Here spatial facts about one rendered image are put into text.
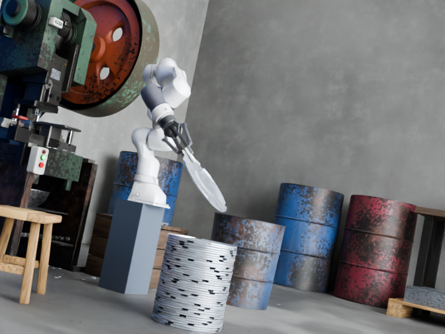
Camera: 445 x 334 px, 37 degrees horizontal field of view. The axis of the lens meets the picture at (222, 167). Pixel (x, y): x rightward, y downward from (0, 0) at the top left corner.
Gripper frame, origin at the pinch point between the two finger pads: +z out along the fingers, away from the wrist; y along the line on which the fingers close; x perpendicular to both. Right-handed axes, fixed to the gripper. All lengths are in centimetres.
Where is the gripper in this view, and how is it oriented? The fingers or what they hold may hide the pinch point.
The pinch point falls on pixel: (189, 156)
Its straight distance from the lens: 282.4
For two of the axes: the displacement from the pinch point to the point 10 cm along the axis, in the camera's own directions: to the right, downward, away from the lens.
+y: 7.9, -5.9, -1.8
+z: 5.1, 7.9, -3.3
